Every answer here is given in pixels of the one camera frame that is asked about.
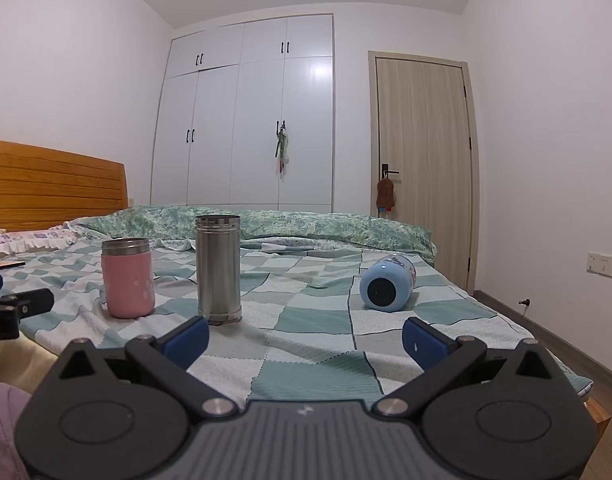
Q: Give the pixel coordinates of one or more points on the white wall socket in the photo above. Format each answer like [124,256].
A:
[605,263]

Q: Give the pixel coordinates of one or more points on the green floral quilt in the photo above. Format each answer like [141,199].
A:
[306,225]

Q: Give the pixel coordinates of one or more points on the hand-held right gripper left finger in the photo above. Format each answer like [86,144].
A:
[187,343]

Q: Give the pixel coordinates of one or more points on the tall stainless steel cup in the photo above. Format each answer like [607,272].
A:
[218,270]

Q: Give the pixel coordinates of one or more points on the wooden bed frame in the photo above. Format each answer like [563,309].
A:
[598,416]

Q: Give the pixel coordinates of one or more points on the wooden headboard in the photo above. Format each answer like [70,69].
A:
[51,185]

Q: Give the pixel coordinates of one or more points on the green hanging cloth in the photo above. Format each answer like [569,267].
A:
[283,146]

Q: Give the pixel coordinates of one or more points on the wooden door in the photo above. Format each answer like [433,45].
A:
[423,160]

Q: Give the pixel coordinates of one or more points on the brown hanging pouch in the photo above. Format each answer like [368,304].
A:
[385,195]

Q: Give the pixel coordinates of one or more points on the floral ruffled pillow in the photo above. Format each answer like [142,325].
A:
[21,240]

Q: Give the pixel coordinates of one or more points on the checkered green blanket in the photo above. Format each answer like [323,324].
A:
[306,320]

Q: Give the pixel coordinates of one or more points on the black wall plug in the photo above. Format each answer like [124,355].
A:
[524,303]

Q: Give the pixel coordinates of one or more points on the person's pink clothing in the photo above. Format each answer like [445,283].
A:
[3,430]

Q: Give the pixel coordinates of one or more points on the white wardrobe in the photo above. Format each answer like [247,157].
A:
[246,115]

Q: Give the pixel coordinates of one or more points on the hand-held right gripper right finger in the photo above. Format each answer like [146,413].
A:
[425,341]

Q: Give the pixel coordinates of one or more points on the pink cup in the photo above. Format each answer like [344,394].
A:
[127,280]

